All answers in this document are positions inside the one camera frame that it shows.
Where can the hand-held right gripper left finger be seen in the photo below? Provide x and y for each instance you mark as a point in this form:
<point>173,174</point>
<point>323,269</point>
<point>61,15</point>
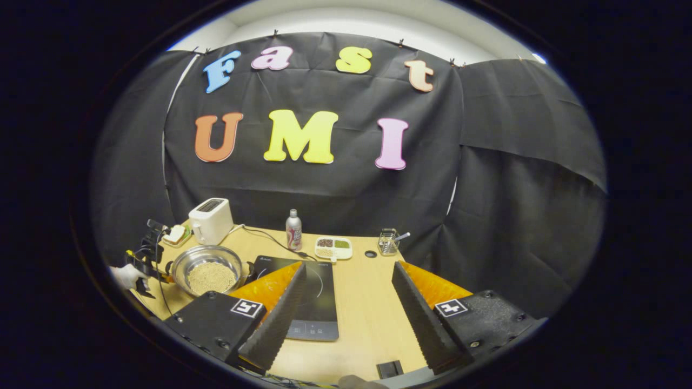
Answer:
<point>278,324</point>

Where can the silver drink bottle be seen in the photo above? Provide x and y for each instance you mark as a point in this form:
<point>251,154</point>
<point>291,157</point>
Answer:
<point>293,232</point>

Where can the white divided bean dish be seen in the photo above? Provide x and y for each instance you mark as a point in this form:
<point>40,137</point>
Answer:
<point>333,247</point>

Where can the small green plate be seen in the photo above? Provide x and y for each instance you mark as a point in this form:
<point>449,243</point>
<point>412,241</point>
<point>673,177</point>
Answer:
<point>186,237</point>

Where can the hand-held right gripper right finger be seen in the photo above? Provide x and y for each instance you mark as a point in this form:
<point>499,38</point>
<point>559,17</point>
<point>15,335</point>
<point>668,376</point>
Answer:
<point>421,319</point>

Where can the white toaster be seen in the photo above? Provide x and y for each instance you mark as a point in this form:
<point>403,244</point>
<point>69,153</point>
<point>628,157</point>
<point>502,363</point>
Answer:
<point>211,221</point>

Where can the steel pot with beans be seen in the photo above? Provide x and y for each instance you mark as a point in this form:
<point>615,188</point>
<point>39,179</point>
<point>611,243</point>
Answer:
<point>211,275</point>

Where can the toy bread slice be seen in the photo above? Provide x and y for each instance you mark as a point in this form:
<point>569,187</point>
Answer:
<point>174,234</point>

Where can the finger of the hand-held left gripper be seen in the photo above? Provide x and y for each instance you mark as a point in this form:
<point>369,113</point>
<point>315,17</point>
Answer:
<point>164,278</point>

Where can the black induction cooktop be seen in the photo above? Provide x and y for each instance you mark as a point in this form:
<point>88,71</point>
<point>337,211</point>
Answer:
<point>319,302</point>

